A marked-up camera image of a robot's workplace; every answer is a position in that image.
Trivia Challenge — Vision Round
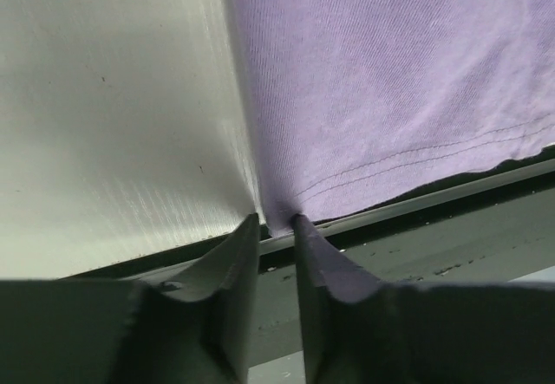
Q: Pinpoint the purple t shirt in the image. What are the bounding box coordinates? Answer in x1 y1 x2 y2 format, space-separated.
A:
229 0 554 236

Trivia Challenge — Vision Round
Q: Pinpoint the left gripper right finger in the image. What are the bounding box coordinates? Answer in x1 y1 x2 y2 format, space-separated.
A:
292 215 554 383

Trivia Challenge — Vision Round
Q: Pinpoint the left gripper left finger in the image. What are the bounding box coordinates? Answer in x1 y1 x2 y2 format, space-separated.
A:
1 214 259 383

